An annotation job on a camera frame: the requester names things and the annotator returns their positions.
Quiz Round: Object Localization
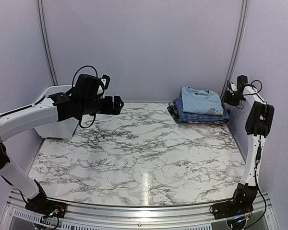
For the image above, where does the light blue garment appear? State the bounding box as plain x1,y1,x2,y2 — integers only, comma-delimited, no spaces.
181,86,224,116

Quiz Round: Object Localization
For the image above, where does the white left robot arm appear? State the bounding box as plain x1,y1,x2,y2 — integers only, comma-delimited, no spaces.
0,74,123,213

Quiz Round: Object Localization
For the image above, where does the left wall aluminium post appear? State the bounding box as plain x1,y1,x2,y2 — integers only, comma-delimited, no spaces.
36,0,59,86

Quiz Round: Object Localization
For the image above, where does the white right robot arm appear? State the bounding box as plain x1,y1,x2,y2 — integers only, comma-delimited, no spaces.
222,75,275,187

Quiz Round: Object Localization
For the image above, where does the black white plaid garment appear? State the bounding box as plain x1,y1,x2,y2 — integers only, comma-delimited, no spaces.
167,101,230,125

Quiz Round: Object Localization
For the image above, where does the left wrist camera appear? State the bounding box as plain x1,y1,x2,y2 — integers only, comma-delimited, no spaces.
101,74,110,90

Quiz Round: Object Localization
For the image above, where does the aluminium front frame rail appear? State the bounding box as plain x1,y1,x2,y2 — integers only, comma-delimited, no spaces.
0,190,280,230

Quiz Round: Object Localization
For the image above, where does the blue checked shirt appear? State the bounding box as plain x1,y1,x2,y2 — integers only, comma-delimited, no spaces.
167,98,230,125

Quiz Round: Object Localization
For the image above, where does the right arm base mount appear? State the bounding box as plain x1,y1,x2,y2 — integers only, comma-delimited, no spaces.
209,183,258,219

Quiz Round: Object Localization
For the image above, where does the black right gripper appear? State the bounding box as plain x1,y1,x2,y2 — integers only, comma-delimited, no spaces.
221,90,244,106

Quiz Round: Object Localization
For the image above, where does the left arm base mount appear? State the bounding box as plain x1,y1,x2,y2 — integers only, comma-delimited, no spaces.
25,183,67,218

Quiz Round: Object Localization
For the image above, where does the white plastic laundry bin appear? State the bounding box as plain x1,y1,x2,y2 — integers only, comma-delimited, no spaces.
34,85,79,140

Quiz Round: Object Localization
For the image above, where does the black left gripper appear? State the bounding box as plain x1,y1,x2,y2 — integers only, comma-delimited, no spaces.
80,95,123,115

